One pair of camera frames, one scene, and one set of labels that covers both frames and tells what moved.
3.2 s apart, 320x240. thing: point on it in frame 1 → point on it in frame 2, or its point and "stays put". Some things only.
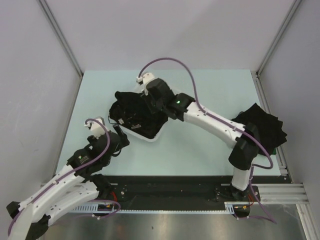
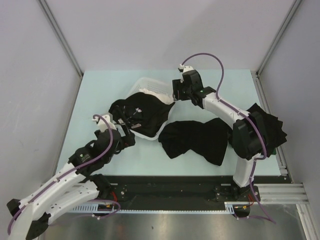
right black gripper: [147, 97] → [177, 85]
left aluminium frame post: [48, 12] stays put
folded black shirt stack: [264, 125] stays put
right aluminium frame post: [263, 63] stays put
